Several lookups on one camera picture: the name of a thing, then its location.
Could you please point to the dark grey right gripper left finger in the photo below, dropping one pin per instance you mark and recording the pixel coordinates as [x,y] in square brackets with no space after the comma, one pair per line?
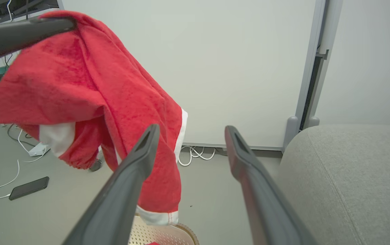
[120,197]

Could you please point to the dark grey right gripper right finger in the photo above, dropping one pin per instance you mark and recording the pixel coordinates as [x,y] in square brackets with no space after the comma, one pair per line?
[266,207]

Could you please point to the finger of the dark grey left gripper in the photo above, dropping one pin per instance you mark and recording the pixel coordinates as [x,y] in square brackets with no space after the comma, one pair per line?
[18,35]

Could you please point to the red garment with white trim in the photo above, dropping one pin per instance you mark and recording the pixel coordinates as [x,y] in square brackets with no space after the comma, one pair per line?
[79,85]

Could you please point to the perforated cream laundry basket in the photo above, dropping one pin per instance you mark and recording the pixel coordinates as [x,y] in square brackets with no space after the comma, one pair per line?
[167,234]

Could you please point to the red cloth piece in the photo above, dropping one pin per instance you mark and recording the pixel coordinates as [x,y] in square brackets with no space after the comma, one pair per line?
[153,243]

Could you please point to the grey fabric sofa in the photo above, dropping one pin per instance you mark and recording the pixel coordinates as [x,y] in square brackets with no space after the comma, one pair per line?
[351,183]

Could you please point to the black smartphone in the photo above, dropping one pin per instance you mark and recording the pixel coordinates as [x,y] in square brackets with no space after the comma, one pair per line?
[29,188]

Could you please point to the white power adapter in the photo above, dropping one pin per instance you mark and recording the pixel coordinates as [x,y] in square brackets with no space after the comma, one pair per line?
[37,149]

